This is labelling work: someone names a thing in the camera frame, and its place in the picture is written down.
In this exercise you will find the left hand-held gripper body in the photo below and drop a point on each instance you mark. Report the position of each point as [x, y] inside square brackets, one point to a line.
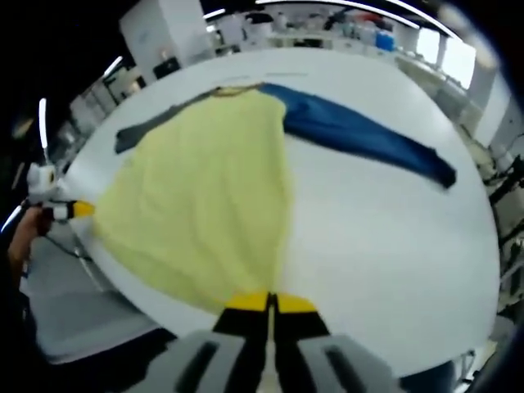
[43, 184]

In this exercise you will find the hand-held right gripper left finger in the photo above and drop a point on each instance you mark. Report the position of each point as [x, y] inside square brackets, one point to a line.
[241, 327]

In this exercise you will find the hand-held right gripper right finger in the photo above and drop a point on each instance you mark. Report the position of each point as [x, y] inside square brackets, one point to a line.
[299, 327]

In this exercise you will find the yellow and blue garment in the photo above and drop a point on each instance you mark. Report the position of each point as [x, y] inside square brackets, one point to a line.
[204, 184]

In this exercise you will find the person's left hand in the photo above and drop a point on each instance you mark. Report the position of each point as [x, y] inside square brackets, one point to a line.
[28, 233]

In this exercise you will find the black cabinet box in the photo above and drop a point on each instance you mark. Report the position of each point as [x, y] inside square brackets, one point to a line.
[167, 68]

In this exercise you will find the white square pillar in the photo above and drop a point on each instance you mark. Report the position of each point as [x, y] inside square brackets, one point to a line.
[163, 32]

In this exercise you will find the white lab bench row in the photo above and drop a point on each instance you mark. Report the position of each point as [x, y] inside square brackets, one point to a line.
[327, 41]

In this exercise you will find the blue container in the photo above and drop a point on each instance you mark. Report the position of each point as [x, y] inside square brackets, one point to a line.
[385, 41]

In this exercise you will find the long ceiling light strip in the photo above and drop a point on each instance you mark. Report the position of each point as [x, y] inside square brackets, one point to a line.
[368, 8]

